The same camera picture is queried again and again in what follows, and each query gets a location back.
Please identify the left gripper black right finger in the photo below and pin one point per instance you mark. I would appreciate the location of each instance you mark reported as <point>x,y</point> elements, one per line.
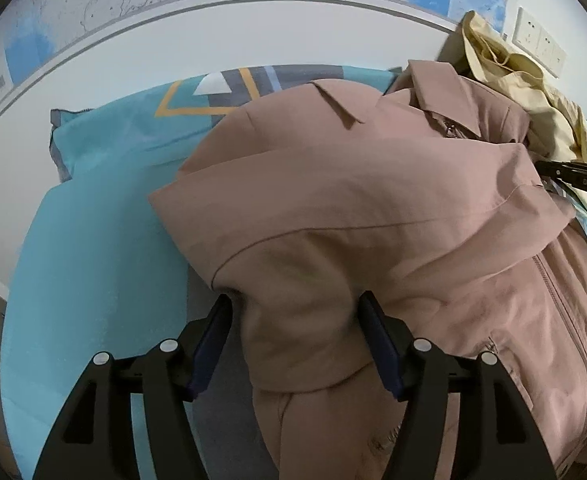
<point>466,411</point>

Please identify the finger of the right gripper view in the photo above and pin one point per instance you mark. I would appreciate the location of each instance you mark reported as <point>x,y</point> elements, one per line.
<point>570,173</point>

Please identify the pink jacket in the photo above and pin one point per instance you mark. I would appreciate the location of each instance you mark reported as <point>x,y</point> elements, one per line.
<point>425,195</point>

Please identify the cream beige garment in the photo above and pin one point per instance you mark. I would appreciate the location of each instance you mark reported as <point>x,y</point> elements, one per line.
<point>558,127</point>

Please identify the teal bed sheet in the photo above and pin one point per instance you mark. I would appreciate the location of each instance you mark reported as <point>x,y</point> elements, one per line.
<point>98,271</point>

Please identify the teal patterned pillow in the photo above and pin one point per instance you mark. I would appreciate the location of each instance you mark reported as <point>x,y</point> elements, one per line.
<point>184,109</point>

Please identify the white wall socket panel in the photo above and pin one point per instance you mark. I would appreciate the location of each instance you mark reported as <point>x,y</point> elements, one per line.
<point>532,37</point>

